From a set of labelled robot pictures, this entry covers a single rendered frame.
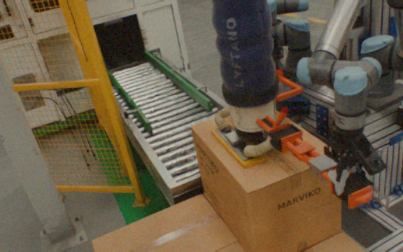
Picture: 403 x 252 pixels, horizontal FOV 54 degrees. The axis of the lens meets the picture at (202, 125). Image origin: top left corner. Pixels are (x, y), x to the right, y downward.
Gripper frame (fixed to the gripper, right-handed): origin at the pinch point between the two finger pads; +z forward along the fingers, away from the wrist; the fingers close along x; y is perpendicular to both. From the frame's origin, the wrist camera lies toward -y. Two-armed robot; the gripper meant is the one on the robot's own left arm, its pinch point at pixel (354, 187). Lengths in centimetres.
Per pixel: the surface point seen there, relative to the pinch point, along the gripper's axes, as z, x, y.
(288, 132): -1.3, -0.7, 35.1
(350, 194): -2.0, 4.4, -3.6
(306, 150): -1.1, 0.4, 22.4
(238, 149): 11, 12, 54
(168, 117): 55, 10, 188
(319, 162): -1.2, 1.2, 14.5
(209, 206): 53, 23, 77
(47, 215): 82, 109, 161
